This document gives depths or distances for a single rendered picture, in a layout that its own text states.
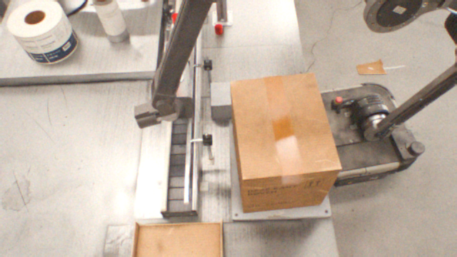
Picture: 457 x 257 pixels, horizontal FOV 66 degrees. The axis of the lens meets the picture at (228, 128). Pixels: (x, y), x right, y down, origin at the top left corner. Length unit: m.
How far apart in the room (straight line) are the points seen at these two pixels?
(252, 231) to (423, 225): 1.27
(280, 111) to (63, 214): 0.75
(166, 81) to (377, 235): 1.51
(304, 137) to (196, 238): 0.45
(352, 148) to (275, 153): 1.11
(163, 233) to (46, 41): 0.82
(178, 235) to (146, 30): 0.84
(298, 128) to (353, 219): 1.21
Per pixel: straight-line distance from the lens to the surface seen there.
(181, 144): 1.17
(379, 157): 1.97
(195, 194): 1.10
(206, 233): 1.10
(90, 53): 1.52
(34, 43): 1.48
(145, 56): 1.43
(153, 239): 1.13
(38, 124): 1.46
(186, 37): 0.81
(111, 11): 1.42
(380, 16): 1.24
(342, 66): 2.59
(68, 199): 1.27
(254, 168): 0.85
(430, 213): 2.22
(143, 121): 1.01
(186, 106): 1.09
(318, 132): 0.92
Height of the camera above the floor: 1.90
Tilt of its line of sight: 59 degrees down
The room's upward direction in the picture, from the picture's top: 5 degrees counter-clockwise
